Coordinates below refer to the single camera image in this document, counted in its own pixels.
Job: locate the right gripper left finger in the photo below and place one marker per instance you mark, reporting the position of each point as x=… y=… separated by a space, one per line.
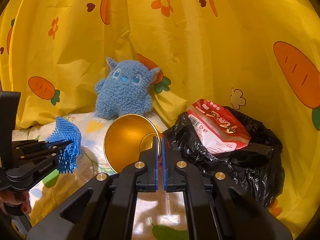
x=103 y=208

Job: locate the blue monster plush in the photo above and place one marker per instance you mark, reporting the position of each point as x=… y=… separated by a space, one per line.
x=125 y=90

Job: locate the yellow carrot print curtain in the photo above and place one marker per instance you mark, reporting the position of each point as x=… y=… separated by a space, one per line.
x=258 y=57

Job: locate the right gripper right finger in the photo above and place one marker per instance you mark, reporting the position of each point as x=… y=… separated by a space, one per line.
x=216 y=207

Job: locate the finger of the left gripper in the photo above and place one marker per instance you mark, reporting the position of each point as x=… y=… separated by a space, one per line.
x=34 y=163
x=29 y=145

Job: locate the red gold-lined paper cup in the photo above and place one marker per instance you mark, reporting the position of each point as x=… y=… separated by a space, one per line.
x=126 y=138

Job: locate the red snack bag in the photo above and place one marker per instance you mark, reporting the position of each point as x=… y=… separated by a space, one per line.
x=217 y=128

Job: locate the black trash bag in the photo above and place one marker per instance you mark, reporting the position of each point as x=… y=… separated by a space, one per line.
x=257 y=168

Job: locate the person's left hand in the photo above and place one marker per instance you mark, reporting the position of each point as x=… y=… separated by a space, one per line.
x=22 y=199

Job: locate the floral bed sheet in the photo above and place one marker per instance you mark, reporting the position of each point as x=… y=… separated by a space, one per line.
x=158 y=215

